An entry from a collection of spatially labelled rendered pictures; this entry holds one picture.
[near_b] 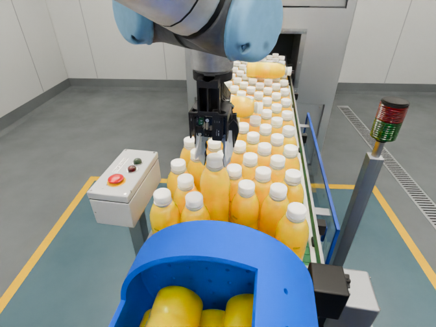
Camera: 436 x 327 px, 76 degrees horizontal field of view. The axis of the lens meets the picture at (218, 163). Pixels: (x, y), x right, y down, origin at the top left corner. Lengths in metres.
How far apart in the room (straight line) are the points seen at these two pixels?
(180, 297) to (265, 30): 0.35
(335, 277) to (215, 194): 0.30
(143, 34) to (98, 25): 4.56
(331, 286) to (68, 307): 1.54
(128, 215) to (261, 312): 0.45
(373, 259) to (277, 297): 1.82
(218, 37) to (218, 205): 0.44
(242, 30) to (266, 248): 0.25
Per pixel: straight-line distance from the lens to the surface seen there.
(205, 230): 0.37
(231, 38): 0.29
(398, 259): 2.23
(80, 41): 5.13
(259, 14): 0.30
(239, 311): 0.40
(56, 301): 1.96
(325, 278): 0.64
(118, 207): 0.69
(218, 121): 0.50
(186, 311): 0.42
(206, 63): 0.48
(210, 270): 0.46
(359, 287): 0.84
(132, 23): 0.40
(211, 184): 0.62
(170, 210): 0.64
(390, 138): 0.83
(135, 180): 0.70
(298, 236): 0.62
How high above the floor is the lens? 1.50
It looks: 33 degrees down
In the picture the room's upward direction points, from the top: straight up
